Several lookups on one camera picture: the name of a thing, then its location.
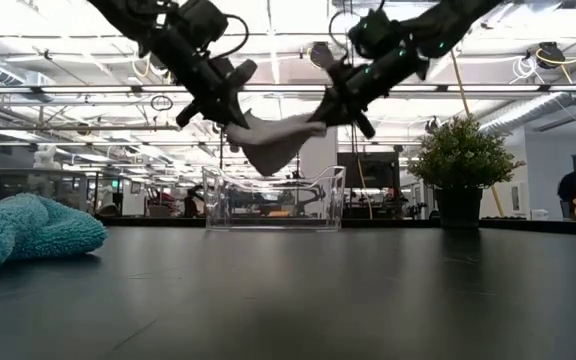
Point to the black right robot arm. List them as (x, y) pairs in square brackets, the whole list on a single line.
[(448, 20)]

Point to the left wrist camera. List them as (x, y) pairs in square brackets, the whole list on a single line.
[(203, 22)]

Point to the green potted plant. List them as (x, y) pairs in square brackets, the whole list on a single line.
[(460, 155)]

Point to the white wall dispenser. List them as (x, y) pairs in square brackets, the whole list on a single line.
[(518, 200)]

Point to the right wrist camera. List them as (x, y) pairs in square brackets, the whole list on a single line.
[(370, 32)]

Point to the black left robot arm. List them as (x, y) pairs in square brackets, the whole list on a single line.
[(128, 15)]

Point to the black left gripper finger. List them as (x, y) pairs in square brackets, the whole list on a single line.
[(188, 115), (243, 72)]

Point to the clear plastic bin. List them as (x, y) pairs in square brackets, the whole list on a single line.
[(218, 200)]

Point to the black monitor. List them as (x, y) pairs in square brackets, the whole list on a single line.
[(378, 172)]

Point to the glass cabinet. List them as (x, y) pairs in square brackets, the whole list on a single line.
[(43, 180)]

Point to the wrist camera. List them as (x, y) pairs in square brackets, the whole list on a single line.
[(370, 32), (203, 22)]

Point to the teal microfiber towel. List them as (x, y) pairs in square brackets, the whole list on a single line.
[(43, 225)]

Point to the white sculpture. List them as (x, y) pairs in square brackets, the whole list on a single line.
[(45, 157)]

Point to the white microfiber towel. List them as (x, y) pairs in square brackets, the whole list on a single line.
[(273, 145)]

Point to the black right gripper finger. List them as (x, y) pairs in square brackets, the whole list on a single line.
[(365, 127), (337, 67)]

